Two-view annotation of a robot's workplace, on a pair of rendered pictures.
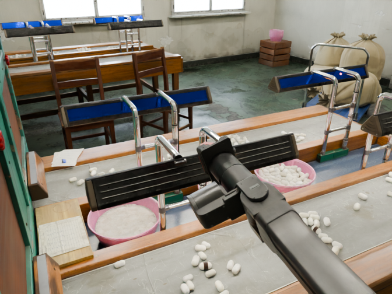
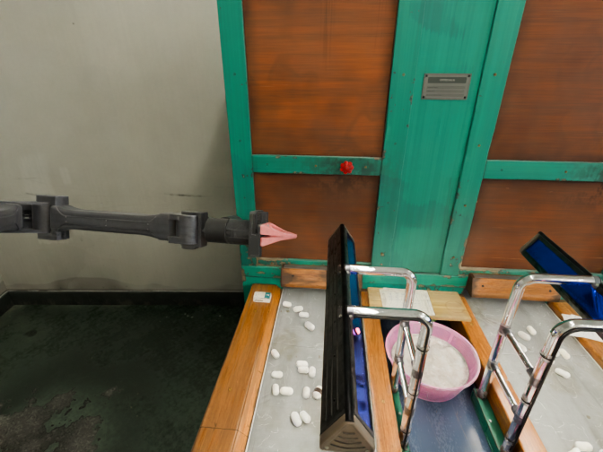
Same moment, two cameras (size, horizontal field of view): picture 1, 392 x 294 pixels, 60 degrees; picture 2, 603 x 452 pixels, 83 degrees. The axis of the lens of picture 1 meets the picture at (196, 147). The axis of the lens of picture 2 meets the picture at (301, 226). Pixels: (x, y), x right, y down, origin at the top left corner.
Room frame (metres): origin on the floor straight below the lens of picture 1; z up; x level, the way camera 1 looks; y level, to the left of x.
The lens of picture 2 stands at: (1.04, -0.59, 1.55)
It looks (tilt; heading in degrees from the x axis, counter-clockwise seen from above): 26 degrees down; 121
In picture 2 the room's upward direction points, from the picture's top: straight up
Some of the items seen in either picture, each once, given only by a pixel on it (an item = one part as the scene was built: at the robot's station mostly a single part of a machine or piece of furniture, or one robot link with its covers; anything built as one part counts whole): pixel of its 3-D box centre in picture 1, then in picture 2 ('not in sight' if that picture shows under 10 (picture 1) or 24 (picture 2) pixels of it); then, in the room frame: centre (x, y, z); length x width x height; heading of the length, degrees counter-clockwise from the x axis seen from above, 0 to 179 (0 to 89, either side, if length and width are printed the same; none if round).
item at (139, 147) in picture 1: (151, 150); (547, 373); (1.25, 0.18, 0.90); 0.20 x 0.19 x 0.45; 116
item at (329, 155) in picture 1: (328, 113); not in sight; (1.67, -0.69, 0.90); 0.20 x 0.19 x 0.45; 116
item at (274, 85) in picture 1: (321, 76); not in sight; (1.74, -0.65, 1.08); 0.62 x 0.08 x 0.07; 116
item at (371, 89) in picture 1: (346, 87); not in sight; (3.81, -1.73, 0.40); 0.74 x 0.56 x 0.38; 121
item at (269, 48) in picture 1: (275, 47); not in sight; (6.73, -1.53, 0.32); 0.42 x 0.42 x 0.64; 31
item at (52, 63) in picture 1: (85, 114); not in sight; (2.81, 0.98, 0.45); 0.44 x 0.43 x 0.91; 116
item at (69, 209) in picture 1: (62, 230); (415, 303); (0.90, 0.45, 0.77); 0.33 x 0.15 x 0.01; 26
